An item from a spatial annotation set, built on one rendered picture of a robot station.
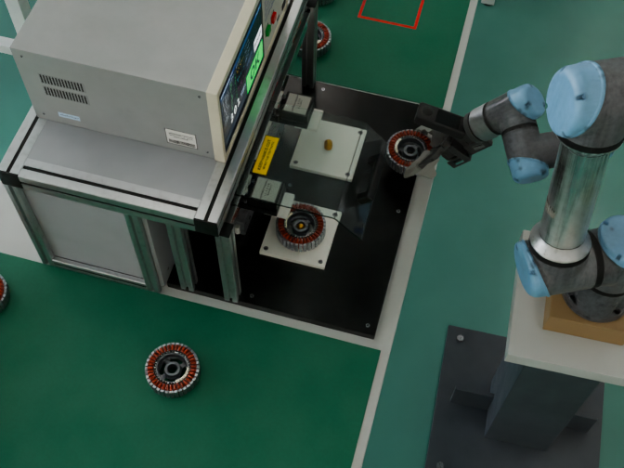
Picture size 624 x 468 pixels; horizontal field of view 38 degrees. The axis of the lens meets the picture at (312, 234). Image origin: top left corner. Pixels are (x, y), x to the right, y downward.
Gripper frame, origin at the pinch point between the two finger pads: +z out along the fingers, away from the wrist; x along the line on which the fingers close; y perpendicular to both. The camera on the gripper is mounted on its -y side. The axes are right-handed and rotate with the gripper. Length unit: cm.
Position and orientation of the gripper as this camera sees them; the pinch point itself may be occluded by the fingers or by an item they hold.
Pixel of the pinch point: (408, 152)
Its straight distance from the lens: 211.4
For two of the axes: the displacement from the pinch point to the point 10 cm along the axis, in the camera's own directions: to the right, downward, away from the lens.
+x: 2.5, -8.2, 5.1
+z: -6.1, 2.8, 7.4
